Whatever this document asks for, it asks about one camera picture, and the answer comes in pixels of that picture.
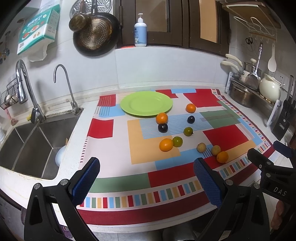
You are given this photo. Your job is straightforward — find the colourful patterned tablecloth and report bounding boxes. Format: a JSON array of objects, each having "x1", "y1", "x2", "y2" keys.
[{"x1": 78, "y1": 89, "x2": 274, "y2": 226}]

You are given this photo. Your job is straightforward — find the white ceramic teapot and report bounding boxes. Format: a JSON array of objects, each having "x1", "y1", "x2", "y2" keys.
[{"x1": 259, "y1": 73, "x2": 285, "y2": 103}]

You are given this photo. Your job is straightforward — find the white wire rack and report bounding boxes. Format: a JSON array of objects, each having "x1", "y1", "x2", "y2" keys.
[{"x1": 233, "y1": 16, "x2": 277, "y2": 42}]

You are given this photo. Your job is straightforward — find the small orange kumquat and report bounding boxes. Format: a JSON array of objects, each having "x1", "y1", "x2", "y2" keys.
[
  {"x1": 159, "y1": 138, "x2": 174, "y2": 152},
  {"x1": 216, "y1": 151, "x2": 229, "y2": 163}
]

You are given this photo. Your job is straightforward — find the small brass ladle pot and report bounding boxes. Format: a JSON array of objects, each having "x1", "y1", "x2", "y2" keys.
[{"x1": 69, "y1": 0, "x2": 91, "y2": 32}]

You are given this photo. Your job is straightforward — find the large chrome faucet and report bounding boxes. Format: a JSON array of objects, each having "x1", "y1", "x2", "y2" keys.
[{"x1": 16, "y1": 59, "x2": 46, "y2": 123}]

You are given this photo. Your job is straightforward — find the white handled saucepan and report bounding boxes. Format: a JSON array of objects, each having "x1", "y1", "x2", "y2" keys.
[{"x1": 221, "y1": 54, "x2": 250, "y2": 83}]

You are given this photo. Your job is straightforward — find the thin gooseneck faucet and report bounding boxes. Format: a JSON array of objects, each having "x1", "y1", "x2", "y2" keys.
[{"x1": 53, "y1": 64, "x2": 84, "y2": 115}]

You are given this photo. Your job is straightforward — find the dark plum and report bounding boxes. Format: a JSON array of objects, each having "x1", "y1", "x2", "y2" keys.
[
  {"x1": 158, "y1": 123, "x2": 168, "y2": 133},
  {"x1": 187, "y1": 115, "x2": 195, "y2": 124}
]

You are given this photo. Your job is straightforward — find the metal spatula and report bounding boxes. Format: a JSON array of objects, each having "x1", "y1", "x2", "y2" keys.
[{"x1": 245, "y1": 42, "x2": 263, "y2": 90}]

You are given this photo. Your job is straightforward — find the tan round fruit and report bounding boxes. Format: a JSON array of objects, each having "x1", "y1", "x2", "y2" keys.
[
  {"x1": 211, "y1": 145, "x2": 221, "y2": 156},
  {"x1": 197, "y1": 143, "x2": 207, "y2": 153}
]

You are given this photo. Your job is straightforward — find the green plate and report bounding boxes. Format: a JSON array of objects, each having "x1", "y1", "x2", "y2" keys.
[{"x1": 120, "y1": 91, "x2": 173, "y2": 116}]

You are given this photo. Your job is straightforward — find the white blue soap bottle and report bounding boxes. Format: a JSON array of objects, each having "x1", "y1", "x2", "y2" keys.
[{"x1": 134, "y1": 13, "x2": 147, "y2": 47}]

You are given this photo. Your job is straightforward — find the teal white box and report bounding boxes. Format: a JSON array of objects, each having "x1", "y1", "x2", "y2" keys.
[{"x1": 16, "y1": 1, "x2": 61, "y2": 59}]

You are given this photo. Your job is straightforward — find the black scissors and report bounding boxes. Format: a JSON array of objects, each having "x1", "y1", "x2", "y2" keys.
[{"x1": 245, "y1": 37, "x2": 253, "y2": 51}]

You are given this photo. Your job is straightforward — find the wire sponge basket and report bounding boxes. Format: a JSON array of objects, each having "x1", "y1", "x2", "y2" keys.
[{"x1": 1, "y1": 78, "x2": 19, "y2": 110}]

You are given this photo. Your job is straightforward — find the dark wooden window frame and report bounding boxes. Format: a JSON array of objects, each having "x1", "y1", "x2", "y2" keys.
[{"x1": 114, "y1": 1, "x2": 230, "y2": 56}]

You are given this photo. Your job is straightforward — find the person's right hand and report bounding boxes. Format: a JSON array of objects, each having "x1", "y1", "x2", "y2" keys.
[{"x1": 271, "y1": 200, "x2": 285, "y2": 230}]

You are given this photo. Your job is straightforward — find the white rice spoon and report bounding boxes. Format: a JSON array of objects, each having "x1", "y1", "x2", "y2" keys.
[{"x1": 267, "y1": 43, "x2": 277, "y2": 72}]

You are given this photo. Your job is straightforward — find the brass colander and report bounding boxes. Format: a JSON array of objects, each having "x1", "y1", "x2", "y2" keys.
[{"x1": 77, "y1": 18, "x2": 112, "y2": 50}]

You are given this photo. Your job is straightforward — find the black knife block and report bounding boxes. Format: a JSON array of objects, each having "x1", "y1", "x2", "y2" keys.
[{"x1": 272, "y1": 75, "x2": 295, "y2": 141}]

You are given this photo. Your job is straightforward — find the wooden cutting board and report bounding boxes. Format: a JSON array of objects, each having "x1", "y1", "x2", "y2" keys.
[{"x1": 222, "y1": 1, "x2": 281, "y2": 29}]

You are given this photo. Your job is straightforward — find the steamer rack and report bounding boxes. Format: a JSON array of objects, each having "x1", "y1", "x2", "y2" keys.
[{"x1": 69, "y1": 0, "x2": 114, "y2": 19}]

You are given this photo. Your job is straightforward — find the large orange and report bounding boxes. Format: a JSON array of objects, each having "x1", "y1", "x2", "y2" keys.
[
  {"x1": 156, "y1": 113, "x2": 168, "y2": 125},
  {"x1": 186, "y1": 103, "x2": 196, "y2": 113}
]

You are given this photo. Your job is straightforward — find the stainless steel sink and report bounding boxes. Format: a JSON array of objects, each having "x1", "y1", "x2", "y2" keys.
[{"x1": 1, "y1": 113, "x2": 80, "y2": 180}]

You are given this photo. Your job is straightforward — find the green fruit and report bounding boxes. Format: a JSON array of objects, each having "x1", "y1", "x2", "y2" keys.
[
  {"x1": 183, "y1": 127, "x2": 193, "y2": 137},
  {"x1": 173, "y1": 136, "x2": 183, "y2": 147}
]

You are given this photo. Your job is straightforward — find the stainless steel pot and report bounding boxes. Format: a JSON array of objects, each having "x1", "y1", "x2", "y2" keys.
[{"x1": 229, "y1": 81, "x2": 255, "y2": 108}]

